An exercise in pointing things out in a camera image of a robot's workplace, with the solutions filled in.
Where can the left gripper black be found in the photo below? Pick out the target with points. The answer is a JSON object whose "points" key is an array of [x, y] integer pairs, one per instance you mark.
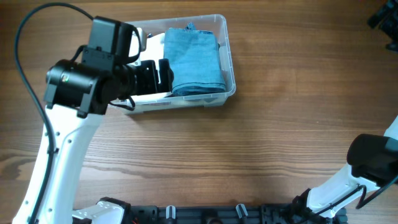
{"points": [[151, 84]]}

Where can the white t-shirt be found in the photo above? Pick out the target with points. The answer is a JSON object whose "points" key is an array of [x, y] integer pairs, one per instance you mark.
{"points": [[154, 51]]}

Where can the blue towel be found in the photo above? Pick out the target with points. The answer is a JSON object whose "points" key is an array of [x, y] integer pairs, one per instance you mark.
{"points": [[194, 58]]}

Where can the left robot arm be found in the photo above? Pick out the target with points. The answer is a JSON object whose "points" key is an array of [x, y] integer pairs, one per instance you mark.
{"points": [[111, 73]]}

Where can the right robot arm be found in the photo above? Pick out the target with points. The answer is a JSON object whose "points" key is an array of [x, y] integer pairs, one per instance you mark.
{"points": [[370, 169]]}

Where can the clear plastic storage bin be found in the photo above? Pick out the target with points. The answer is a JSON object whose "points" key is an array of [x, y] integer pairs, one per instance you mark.
{"points": [[215, 23]]}

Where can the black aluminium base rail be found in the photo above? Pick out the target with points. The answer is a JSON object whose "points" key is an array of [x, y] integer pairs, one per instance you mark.
{"points": [[263, 214]]}

